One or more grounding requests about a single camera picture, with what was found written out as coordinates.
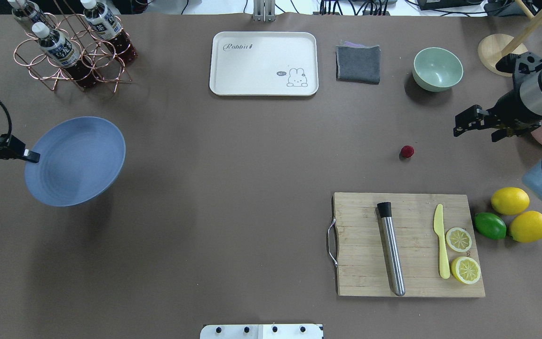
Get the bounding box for cream rabbit tray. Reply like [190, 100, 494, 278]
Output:
[209, 32, 319, 97]

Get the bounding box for yellow plastic knife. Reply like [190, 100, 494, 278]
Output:
[433, 204, 450, 279]

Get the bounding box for dark drink bottle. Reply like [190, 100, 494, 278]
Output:
[81, 0, 137, 64]
[32, 22, 97, 89]
[7, 0, 51, 35]

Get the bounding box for wooden mug tree stand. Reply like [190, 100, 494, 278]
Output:
[478, 0, 542, 77]

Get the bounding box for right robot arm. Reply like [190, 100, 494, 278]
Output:
[453, 52, 542, 200]

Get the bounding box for aluminium frame post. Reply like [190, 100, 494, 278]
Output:
[252, 0, 277, 22]

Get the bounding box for green bowl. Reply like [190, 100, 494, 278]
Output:
[412, 47, 464, 92]

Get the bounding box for grey folded cloth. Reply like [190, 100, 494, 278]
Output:
[335, 41, 381, 84]

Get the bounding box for blue plate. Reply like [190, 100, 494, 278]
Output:
[24, 116, 126, 207]

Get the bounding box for red strawberry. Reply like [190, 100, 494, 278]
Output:
[399, 145, 415, 159]

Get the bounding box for green lime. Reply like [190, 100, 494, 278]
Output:
[473, 212, 507, 240]

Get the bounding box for steel muddler black cap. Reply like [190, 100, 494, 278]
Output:
[377, 202, 405, 297]

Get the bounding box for lemon half slice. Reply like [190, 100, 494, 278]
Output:
[445, 227, 472, 253]
[450, 256, 481, 284]

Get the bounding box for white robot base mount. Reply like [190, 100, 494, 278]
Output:
[199, 323, 325, 339]

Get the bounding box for yellow lemon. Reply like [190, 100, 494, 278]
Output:
[490, 187, 530, 215]
[509, 211, 542, 243]

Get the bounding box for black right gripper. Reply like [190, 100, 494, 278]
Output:
[453, 52, 542, 142]

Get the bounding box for wooden cutting board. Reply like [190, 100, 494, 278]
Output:
[333, 192, 485, 298]

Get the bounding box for copper wire bottle rack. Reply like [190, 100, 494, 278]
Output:
[13, 13, 133, 93]

